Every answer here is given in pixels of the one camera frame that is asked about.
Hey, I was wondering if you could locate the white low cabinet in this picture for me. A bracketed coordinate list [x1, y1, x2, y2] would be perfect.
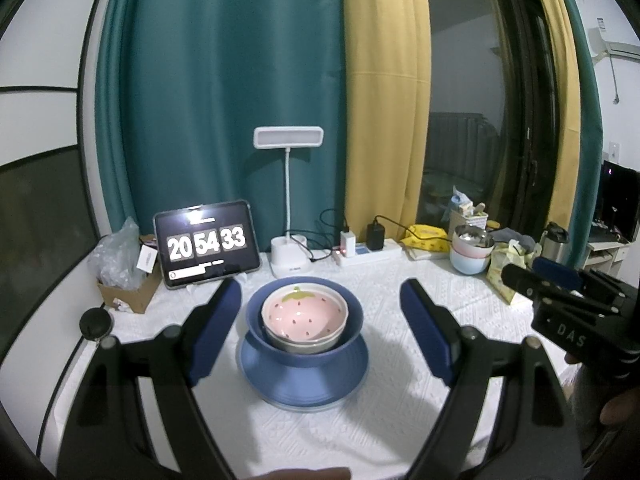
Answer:
[585, 237, 640, 291]

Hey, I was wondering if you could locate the yellow curtain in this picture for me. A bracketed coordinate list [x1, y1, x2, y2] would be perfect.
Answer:
[341, 0, 433, 243]
[520, 0, 588, 261]

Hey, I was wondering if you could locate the pink strawberry bowl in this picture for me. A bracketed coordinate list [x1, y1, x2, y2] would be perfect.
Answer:
[261, 285, 349, 346]

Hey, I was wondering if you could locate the white power strip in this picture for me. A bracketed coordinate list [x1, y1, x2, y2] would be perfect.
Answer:
[332, 240, 403, 267]

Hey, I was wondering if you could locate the dark thermos flask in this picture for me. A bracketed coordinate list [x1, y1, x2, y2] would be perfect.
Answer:
[540, 221, 571, 263]

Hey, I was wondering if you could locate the yellow tissue pack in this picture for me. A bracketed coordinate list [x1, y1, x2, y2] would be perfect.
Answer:
[492, 242, 538, 271]
[486, 255, 531, 306]

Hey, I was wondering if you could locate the black round puck with cable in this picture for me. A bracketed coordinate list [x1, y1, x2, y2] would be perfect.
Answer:
[80, 308, 113, 341]

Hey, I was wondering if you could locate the white flat pack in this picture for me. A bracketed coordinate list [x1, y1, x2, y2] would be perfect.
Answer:
[406, 246, 451, 262]

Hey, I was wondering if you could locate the grey cloth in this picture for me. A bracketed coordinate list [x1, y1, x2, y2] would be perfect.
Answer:
[487, 227, 543, 253]

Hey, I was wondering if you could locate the dark glass door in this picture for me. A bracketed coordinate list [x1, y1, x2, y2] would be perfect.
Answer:
[422, 0, 581, 241]

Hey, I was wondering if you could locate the person's right hand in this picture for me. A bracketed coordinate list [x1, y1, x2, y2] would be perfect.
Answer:
[599, 386, 640, 428]

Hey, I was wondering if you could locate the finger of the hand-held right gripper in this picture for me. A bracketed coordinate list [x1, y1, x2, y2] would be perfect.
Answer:
[502, 264, 621, 313]
[532, 256, 626, 293]

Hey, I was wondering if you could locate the teal curtain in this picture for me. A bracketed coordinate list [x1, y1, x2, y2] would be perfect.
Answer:
[552, 0, 606, 271]
[95, 0, 351, 241]

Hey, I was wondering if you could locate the white lace tablecloth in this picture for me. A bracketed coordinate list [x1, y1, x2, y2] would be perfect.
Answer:
[37, 250, 581, 480]

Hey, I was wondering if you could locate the black monitor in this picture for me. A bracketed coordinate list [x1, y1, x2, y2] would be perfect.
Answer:
[597, 160, 640, 243]

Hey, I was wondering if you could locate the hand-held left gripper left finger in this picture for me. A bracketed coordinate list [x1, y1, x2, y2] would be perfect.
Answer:
[57, 277, 242, 480]

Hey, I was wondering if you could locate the white desk lamp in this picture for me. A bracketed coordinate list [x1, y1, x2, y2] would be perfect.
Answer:
[253, 126, 324, 278]

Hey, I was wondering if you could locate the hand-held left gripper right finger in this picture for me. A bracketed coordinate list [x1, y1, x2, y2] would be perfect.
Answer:
[400, 278, 583, 480]

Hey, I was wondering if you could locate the light blue bowl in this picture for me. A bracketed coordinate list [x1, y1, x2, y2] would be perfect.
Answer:
[449, 245, 493, 276]

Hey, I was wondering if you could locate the pale green bowl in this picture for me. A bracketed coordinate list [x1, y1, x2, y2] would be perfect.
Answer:
[262, 320, 348, 356]

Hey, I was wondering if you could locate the pink bowl with steel liner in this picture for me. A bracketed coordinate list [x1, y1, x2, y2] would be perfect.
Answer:
[452, 225, 496, 259]

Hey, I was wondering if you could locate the person's left hand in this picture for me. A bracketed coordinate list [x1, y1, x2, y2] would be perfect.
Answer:
[248, 467, 352, 480]

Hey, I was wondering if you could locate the white air conditioner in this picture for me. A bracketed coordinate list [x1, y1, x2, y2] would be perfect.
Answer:
[587, 15, 640, 63]

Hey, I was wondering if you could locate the blue plate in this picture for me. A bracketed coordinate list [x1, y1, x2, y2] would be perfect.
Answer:
[237, 332, 370, 408]

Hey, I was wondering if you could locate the tablet with clock display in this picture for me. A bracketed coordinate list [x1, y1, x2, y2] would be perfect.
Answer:
[152, 200, 262, 291]

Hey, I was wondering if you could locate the clear plastic bag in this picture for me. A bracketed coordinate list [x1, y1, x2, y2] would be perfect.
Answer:
[89, 216, 161, 291]

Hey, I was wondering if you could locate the blue and white pack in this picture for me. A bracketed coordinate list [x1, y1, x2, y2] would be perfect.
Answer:
[450, 185, 473, 216]

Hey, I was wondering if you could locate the yellow wipes packet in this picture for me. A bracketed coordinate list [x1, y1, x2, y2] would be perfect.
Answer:
[400, 224, 449, 253]

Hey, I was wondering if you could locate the cardboard box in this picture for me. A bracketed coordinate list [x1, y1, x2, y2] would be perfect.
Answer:
[96, 270, 163, 315]

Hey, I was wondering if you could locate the white woven basket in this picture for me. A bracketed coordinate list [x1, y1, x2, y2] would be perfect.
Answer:
[448, 208, 489, 238]

